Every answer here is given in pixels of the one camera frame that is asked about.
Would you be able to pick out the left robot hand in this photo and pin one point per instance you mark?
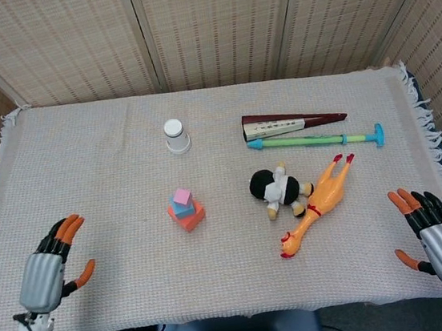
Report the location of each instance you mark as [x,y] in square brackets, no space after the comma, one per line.
[41,280]

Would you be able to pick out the blue foam cube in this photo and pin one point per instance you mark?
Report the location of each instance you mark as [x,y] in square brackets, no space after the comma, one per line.
[180,211]

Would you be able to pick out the small pink foam cube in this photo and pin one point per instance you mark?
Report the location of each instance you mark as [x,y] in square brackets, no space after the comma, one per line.
[182,197]

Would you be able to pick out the orange rubber chicken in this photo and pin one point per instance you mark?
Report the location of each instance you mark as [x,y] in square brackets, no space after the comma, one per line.
[325,195]

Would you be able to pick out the large orange foam cube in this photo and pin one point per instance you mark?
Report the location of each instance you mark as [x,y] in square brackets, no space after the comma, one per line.
[195,219]

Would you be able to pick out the black white plush doll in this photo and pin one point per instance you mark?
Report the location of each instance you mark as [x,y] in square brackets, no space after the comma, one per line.
[278,188]

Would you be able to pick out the green blue water squirter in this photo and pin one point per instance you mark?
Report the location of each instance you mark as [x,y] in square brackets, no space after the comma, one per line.
[303,142]

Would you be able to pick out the beige woven tablecloth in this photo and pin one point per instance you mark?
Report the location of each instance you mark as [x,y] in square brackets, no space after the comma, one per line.
[234,277]

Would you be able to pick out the white paper cup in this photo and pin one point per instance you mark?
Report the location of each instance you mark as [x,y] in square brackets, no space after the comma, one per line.
[176,136]

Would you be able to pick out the dark red folded fan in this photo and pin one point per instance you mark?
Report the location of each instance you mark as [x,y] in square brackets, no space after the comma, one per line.
[280,124]

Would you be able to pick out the woven folding screen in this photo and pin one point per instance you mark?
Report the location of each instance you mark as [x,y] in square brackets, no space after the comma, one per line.
[212,25]

